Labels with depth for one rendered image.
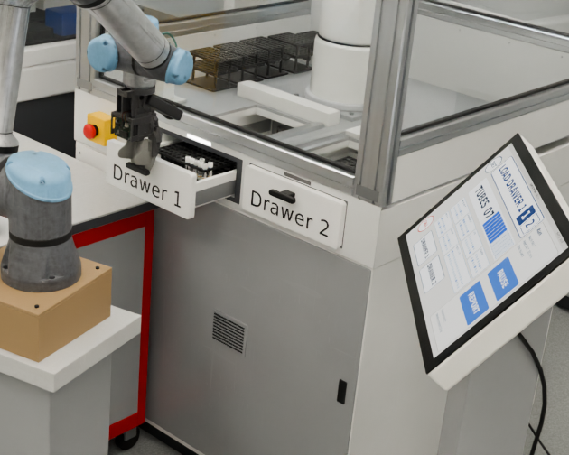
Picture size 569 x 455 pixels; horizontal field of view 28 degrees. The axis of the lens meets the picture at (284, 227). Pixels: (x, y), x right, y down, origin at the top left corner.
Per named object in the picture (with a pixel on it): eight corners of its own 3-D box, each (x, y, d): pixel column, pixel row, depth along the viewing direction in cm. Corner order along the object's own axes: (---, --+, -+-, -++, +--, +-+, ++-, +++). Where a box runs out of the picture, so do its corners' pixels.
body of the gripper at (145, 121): (109, 135, 255) (110, 84, 251) (137, 129, 262) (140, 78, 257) (132, 145, 251) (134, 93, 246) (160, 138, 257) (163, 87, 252)
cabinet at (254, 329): (337, 566, 277) (376, 271, 245) (69, 394, 337) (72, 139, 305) (534, 422, 344) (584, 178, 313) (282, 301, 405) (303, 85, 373)
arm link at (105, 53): (126, 44, 231) (157, 34, 240) (83, 33, 235) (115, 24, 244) (125, 81, 234) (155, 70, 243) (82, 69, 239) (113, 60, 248)
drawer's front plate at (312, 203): (336, 249, 249) (341, 203, 245) (241, 208, 266) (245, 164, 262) (341, 247, 251) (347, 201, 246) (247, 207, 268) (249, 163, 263)
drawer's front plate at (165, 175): (189, 220, 257) (191, 175, 253) (105, 181, 274) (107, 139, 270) (194, 218, 259) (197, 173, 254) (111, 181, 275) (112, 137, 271)
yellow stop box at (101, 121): (102, 147, 290) (102, 121, 287) (84, 140, 294) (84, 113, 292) (116, 143, 294) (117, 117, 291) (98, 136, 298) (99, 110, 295)
